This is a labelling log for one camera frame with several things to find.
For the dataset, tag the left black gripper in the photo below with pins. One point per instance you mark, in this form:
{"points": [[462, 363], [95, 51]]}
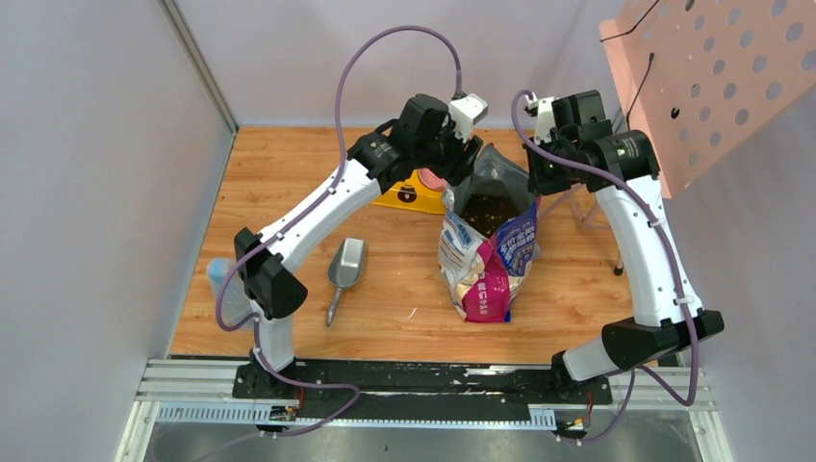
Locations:
{"points": [[462, 157]]}

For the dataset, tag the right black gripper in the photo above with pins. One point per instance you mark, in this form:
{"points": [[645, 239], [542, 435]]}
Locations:
{"points": [[542, 185]]}

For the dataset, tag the pet food bag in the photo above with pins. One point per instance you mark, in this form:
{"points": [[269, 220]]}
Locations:
{"points": [[483, 276]]}

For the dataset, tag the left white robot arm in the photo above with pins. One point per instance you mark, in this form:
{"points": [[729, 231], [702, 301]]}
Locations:
{"points": [[429, 133]]}

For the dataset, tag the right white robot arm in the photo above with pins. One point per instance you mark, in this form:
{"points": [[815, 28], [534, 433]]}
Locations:
{"points": [[575, 144]]}

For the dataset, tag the brown pet food kibble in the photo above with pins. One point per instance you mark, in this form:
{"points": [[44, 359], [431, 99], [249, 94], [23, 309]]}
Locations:
{"points": [[485, 214]]}

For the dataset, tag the pink bowl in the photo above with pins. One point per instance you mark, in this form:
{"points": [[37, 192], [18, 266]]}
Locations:
{"points": [[434, 183]]}

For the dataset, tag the yellow double bowl feeder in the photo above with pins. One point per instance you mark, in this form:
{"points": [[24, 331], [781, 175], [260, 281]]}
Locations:
{"points": [[413, 195]]}

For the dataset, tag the metal scoop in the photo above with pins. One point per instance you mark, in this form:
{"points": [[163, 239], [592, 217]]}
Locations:
{"points": [[344, 272]]}

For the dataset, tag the pink perforated stand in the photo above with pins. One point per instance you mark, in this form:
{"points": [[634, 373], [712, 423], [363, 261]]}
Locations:
{"points": [[727, 91]]}

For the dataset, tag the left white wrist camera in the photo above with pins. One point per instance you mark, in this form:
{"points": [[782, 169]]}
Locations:
{"points": [[466, 112]]}

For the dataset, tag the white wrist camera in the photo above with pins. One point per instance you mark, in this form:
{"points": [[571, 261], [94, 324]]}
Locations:
{"points": [[466, 112], [541, 108]]}

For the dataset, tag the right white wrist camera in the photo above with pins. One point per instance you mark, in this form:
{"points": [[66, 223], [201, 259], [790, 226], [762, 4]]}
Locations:
{"points": [[541, 108]]}

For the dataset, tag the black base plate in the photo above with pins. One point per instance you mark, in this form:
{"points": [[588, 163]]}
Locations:
{"points": [[418, 391]]}

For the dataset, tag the aluminium rail frame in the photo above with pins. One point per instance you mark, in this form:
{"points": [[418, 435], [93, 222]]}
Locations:
{"points": [[198, 390]]}

